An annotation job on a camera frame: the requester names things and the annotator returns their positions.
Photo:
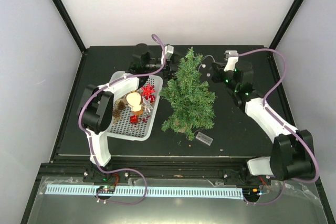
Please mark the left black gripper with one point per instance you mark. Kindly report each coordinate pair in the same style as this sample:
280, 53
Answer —
168, 71

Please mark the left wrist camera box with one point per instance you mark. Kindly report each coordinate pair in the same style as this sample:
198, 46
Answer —
169, 51

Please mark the clear plastic battery box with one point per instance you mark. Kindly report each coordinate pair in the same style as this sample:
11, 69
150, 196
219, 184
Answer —
204, 138

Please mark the black frame post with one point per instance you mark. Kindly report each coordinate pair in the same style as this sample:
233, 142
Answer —
69, 24
291, 13

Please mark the white plastic basket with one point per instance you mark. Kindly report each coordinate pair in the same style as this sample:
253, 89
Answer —
121, 126

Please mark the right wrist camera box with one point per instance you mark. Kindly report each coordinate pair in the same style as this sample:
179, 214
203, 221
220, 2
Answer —
231, 57

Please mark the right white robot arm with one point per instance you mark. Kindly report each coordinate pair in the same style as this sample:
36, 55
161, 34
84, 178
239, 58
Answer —
290, 156

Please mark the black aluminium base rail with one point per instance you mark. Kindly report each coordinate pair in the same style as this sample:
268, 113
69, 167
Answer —
217, 168

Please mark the red glitter star ornament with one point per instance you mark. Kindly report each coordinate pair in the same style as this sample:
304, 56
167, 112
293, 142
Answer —
148, 90

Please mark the left black frame post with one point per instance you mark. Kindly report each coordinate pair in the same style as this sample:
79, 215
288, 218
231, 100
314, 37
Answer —
69, 24

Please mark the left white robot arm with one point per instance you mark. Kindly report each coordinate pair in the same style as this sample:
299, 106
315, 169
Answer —
96, 105

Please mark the wooden tree base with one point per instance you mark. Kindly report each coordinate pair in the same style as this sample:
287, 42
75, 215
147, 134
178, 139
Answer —
179, 128

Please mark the right black frame post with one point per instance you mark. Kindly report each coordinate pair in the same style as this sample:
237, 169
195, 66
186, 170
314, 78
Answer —
291, 13

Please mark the brown pine cone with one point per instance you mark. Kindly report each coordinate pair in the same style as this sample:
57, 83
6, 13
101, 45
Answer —
121, 105

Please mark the silver star topper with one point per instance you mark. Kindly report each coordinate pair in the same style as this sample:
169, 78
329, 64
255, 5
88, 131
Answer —
146, 105

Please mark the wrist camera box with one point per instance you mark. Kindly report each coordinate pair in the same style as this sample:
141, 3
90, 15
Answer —
169, 51
231, 57

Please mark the light blue slotted cable duct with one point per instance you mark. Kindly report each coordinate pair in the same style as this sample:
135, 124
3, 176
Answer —
150, 191

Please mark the red gift box ornament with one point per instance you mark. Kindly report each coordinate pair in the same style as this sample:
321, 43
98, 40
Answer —
134, 119

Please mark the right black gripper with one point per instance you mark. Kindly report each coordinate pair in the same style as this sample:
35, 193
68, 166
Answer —
217, 71

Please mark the small green christmas tree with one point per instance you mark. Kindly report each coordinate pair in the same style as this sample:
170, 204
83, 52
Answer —
189, 97

